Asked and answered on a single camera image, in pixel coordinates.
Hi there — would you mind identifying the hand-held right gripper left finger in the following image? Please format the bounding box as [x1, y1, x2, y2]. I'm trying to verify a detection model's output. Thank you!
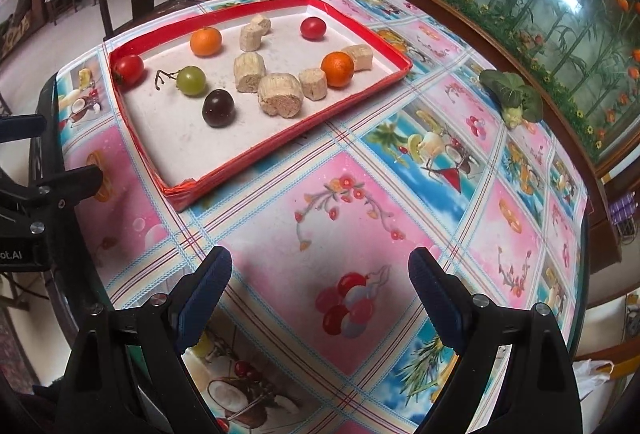
[55, 246, 234, 434]

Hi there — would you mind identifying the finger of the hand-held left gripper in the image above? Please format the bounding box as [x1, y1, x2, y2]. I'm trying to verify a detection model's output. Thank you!
[0, 114, 49, 145]
[35, 165, 104, 211]

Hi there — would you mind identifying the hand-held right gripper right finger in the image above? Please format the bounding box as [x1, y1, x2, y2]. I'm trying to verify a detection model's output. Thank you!
[408, 247, 583, 434]

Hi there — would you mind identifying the red rimmed white tray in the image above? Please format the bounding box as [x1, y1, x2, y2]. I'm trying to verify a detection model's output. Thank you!
[109, 0, 413, 213]

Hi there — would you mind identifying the green grape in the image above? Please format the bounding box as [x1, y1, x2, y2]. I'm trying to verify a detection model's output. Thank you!
[154, 66, 207, 96]

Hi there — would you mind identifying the dark purple grape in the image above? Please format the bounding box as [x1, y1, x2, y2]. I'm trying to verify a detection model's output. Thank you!
[202, 89, 236, 128]

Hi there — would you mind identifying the orange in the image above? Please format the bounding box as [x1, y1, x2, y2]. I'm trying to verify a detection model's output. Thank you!
[190, 26, 223, 58]
[320, 51, 356, 88]

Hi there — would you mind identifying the red tomato with green stem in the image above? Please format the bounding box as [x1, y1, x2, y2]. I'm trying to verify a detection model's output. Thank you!
[111, 54, 146, 88]

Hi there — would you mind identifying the fruit printed tablecloth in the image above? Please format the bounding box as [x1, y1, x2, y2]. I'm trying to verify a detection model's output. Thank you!
[52, 0, 591, 434]

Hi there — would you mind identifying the white plastic bag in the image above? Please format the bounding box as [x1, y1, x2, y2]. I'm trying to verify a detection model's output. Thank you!
[572, 359, 617, 434]

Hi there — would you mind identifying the purple bundle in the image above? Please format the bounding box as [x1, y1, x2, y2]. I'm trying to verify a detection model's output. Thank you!
[612, 194, 639, 227]

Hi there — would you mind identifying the green bok choy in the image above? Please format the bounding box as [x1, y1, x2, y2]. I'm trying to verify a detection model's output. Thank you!
[479, 70, 545, 131]

